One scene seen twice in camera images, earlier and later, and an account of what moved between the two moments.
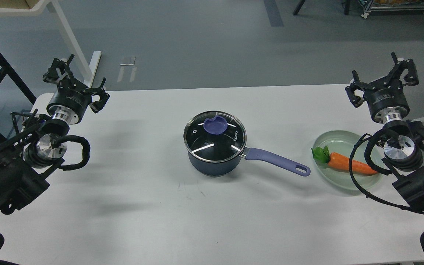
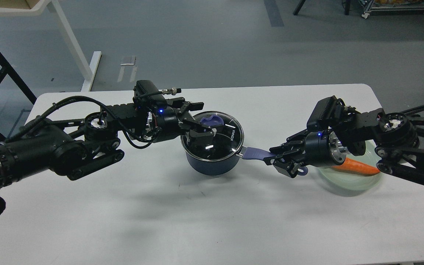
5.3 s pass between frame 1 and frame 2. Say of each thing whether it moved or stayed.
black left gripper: moved
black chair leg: stayed
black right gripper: moved
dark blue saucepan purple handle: stayed
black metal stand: stayed
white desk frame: stayed
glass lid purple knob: moved
